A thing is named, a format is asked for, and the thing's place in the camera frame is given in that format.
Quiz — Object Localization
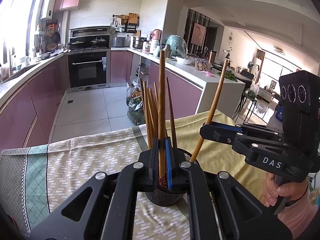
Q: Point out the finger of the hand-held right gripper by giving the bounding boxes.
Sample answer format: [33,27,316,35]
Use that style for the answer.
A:
[211,122,285,137]
[199,123,287,156]

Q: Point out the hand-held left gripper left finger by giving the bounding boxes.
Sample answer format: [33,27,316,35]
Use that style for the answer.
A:
[29,137,160,240]

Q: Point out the small bag of greens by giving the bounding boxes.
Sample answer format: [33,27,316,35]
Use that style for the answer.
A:
[246,81,260,98]

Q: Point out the pink base cabinets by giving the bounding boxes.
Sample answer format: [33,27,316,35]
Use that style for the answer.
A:
[110,50,203,120]
[0,54,69,153]

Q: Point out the steel range hood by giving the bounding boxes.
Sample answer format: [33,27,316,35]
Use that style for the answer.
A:
[69,26,111,38]

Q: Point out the black mesh chopstick holder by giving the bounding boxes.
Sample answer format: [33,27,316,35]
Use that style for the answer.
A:
[145,149,201,207]

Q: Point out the kitchen window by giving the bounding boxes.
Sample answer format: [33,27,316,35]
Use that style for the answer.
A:
[0,0,40,63]

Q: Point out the clear plastic food box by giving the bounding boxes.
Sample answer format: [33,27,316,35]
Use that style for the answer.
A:
[194,59,213,72]

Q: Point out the steel stockpot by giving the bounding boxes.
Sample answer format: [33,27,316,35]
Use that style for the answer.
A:
[132,36,147,49]

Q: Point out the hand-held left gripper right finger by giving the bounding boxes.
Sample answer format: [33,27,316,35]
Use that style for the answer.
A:
[165,137,293,240]

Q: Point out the white bowl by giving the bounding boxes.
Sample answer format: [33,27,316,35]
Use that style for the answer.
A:
[176,56,194,65]

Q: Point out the dining chair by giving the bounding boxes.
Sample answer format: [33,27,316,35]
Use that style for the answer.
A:
[234,96,258,120]

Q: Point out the plastic oil bottle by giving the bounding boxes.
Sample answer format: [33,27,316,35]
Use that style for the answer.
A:
[126,84,137,105]

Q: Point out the patterned tablecloth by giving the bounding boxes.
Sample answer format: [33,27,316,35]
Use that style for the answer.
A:
[0,109,265,240]

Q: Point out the black wall rack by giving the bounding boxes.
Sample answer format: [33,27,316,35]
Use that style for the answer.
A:
[112,14,139,33]

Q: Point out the pink wall painting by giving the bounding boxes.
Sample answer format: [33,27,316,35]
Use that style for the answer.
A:
[191,22,207,46]

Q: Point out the black built-in oven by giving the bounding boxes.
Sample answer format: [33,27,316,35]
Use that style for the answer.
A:
[67,50,110,88]

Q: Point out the steel rice cooker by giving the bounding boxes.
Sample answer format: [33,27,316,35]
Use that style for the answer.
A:
[112,36,126,48]

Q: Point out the white water heater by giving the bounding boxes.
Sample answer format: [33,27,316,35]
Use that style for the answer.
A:
[40,0,56,20]

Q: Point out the pot with glass lid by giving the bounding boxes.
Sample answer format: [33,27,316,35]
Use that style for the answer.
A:
[90,36,107,48]

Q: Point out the plastic bag of greens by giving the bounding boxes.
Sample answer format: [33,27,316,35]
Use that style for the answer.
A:
[127,96,147,126]

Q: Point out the person's right hand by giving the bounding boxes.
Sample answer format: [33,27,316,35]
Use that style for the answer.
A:
[262,173,309,208]

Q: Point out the green leafy vegetables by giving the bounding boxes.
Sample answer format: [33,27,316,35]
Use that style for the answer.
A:
[217,70,238,82]

